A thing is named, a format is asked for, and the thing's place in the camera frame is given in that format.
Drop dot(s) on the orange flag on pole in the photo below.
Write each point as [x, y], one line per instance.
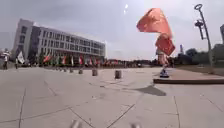
[160, 33]

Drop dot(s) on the long white building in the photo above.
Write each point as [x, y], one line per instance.
[60, 41]

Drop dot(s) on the grey paved plaza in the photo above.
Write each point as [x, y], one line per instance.
[66, 96]

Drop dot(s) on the raised stone platform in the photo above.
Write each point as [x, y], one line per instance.
[193, 76]

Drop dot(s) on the robot's own part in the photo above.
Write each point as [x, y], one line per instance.
[76, 124]
[135, 125]

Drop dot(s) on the person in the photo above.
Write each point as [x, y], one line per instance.
[5, 60]

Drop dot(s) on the row of trees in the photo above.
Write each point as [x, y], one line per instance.
[200, 55]

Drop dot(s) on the row of stone bollards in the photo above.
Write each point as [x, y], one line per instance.
[95, 72]

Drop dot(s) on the row of colourful flags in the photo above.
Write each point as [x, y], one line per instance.
[76, 60]

